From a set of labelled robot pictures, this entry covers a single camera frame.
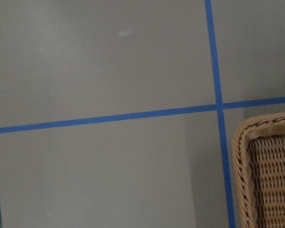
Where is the brown wicker basket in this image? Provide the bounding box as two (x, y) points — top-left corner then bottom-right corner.
(232, 112), (285, 228)

